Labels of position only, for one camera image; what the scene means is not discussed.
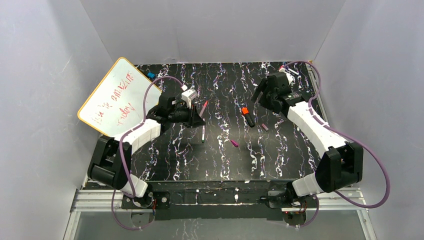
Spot black orange highlighter marker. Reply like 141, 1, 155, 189
241, 107, 256, 128

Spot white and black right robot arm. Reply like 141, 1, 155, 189
251, 72, 364, 204

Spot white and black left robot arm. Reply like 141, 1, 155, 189
87, 96, 206, 208

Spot white green thin pen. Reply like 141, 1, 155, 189
201, 125, 206, 143

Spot mauve pen cap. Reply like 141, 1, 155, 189
261, 123, 269, 131

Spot magenta pen cap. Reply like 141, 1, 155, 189
230, 139, 239, 148

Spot white blue marker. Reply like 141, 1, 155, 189
288, 68, 299, 75

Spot yellow framed whiteboard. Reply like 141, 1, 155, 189
77, 57, 162, 137

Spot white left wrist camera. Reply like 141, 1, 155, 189
181, 85, 198, 109

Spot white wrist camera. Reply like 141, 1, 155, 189
181, 85, 198, 109
278, 65, 295, 86

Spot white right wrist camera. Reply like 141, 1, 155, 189
278, 65, 295, 86

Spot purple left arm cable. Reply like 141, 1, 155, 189
110, 75, 186, 231

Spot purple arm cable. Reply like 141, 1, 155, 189
110, 75, 186, 231
281, 60, 391, 229

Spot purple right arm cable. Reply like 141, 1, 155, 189
281, 60, 391, 229

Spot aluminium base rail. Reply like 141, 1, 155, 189
70, 189, 362, 213

